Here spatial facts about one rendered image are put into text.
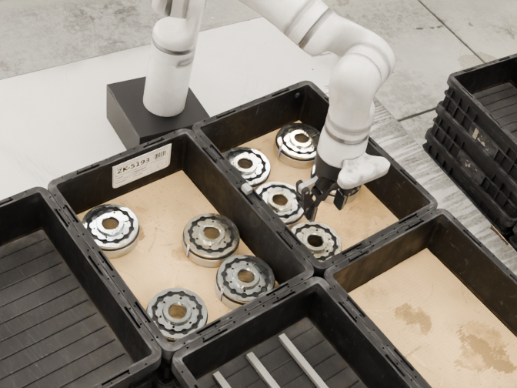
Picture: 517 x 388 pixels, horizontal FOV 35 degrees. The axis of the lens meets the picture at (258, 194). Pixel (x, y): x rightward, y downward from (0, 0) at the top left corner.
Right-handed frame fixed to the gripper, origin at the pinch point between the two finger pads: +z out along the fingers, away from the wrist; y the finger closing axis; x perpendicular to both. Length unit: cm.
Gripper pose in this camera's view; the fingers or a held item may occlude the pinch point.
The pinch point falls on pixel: (325, 207)
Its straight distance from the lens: 141.5
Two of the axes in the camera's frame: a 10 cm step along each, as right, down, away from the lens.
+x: 5.1, 6.9, -5.1
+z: -1.1, 6.5, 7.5
